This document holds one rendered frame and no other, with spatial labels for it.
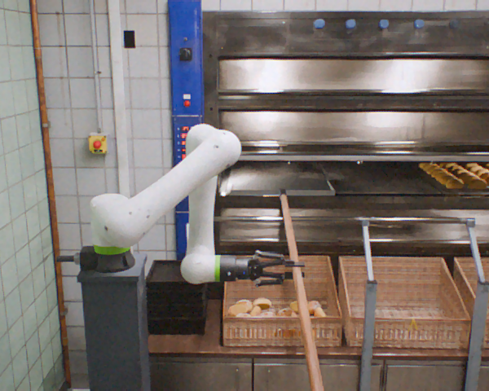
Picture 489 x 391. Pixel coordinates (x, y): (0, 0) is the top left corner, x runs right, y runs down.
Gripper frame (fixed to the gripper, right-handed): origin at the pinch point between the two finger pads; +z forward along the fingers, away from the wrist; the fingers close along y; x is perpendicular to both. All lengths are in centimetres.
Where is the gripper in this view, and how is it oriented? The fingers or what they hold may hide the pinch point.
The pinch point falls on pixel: (294, 269)
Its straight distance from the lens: 196.6
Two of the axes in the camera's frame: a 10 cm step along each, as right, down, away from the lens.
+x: -0.3, 2.5, -9.7
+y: 0.0, 9.7, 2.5
